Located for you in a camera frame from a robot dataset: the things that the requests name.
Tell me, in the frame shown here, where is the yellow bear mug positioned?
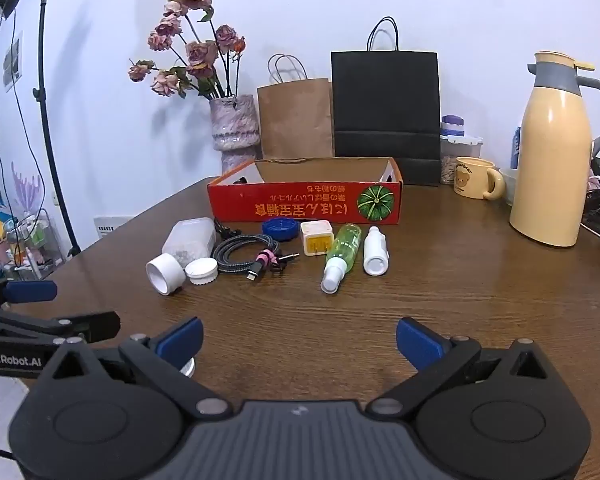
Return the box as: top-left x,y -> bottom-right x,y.
453,156 -> 507,202

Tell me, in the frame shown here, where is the black paper bag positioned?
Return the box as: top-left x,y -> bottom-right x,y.
331,16 -> 441,187

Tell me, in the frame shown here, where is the white yellow charger plug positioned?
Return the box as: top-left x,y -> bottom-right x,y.
300,220 -> 335,258

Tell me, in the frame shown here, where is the clear lidded food container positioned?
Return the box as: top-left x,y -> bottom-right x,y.
439,132 -> 483,186

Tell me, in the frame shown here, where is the purple coral ornament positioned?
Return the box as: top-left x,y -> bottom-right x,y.
10,162 -> 43,211

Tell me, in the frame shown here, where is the white ribbed lid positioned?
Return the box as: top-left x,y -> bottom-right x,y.
185,257 -> 219,286

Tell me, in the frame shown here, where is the dried rose bouquet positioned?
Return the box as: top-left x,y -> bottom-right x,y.
127,0 -> 247,101

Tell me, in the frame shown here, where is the brown paper bag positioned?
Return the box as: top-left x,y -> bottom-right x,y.
256,53 -> 335,160

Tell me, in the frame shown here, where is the red cardboard box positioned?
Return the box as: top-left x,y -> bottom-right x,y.
206,156 -> 404,226

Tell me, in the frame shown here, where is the translucent plastic box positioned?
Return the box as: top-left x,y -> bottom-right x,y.
161,217 -> 217,267

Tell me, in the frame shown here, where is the braided cable with pink tie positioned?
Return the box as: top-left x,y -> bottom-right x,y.
212,236 -> 301,282

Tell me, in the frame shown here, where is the purple marbled vase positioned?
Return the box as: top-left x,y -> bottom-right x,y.
209,94 -> 261,176

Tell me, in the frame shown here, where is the metal wire rack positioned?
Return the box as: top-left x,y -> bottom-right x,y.
0,210 -> 63,281

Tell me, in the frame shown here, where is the pale ceramic cup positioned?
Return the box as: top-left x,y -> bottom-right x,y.
500,167 -> 519,206

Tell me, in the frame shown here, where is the black light stand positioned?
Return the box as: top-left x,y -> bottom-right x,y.
30,0 -> 83,258

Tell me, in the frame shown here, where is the wall photo print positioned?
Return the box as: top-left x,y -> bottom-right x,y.
5,37 -> 24,91

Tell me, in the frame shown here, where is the small white bottle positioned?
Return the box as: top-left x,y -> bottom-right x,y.
363,226 -> 391,277

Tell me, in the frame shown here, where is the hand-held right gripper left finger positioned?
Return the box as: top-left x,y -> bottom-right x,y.
35,317 -> 232,420

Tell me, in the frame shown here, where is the yellow thermos jug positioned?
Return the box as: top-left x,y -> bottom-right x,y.
509,51 -> 600,248

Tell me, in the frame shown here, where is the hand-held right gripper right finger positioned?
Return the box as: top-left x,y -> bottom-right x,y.
367,317 -> 563,420

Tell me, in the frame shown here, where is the green packet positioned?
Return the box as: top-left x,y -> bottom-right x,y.
320,223 -> 363,295

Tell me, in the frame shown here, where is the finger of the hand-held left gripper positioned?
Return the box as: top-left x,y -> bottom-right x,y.
0,310 -> 122,346
0,280 -> 58,307

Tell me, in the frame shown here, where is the blue bottle cap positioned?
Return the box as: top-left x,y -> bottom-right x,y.
261,217 -> 298,240

